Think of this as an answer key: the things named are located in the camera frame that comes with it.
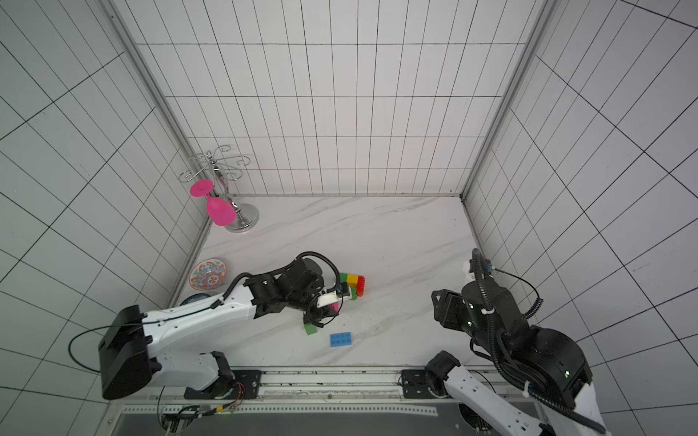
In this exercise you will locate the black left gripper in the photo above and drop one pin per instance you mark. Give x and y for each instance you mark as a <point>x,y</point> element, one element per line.
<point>319,314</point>

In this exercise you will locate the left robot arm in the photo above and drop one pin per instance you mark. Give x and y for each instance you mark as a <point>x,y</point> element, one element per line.
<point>175,347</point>

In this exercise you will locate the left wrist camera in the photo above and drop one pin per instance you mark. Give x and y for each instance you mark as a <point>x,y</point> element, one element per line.
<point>334,298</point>

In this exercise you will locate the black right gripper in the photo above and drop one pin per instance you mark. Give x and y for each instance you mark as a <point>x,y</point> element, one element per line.
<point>444,306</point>

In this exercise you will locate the red lego brick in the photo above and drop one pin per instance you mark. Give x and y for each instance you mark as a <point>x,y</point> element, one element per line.
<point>360,287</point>

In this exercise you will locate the pink plastic wine glass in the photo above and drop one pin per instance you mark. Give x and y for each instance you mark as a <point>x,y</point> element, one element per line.
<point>220,211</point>

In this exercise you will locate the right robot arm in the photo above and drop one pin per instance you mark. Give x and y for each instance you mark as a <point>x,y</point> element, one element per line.
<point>545,365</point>

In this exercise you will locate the blue patterned ceramic plate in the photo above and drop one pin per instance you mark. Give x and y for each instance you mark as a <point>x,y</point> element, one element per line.
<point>195,298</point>

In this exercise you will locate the blue lego brick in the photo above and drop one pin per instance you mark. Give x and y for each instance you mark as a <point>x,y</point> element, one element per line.
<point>341,340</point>

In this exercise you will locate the metal glass rack stand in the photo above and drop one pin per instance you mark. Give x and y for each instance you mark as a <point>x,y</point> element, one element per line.
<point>225,166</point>

